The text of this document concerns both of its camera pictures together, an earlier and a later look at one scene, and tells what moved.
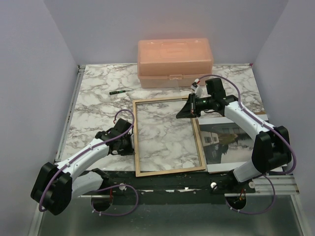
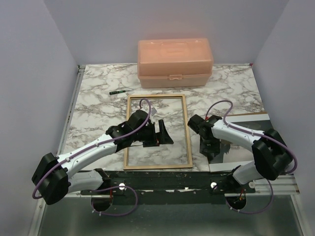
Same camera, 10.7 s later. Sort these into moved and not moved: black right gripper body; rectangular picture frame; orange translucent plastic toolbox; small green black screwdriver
Moved: rectangular picture frame; black right gripper body
Not moved: orange translucent plastic toolbox; small green black screwdriver
